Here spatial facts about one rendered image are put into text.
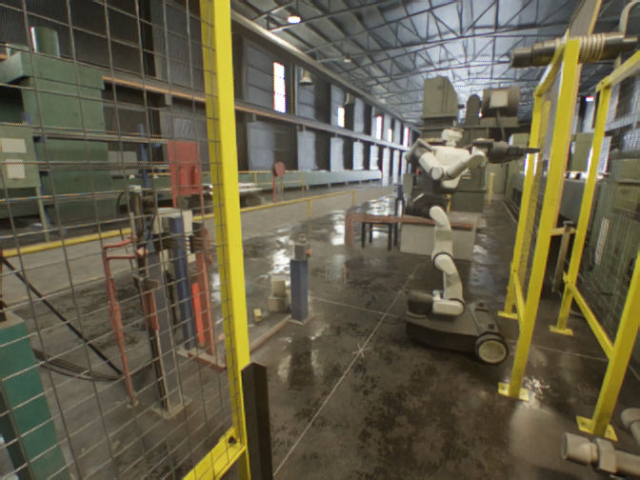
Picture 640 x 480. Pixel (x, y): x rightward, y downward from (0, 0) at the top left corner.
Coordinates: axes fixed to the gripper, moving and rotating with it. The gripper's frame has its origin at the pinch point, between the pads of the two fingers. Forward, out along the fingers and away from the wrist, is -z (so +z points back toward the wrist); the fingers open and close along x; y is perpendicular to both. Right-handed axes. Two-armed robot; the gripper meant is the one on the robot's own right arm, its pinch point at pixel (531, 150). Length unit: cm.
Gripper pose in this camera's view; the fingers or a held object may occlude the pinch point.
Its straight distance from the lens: 178.0
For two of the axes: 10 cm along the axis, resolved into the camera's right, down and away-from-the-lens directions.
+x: -5.0, 2.0, -8.4
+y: 0.0, -9.7, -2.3
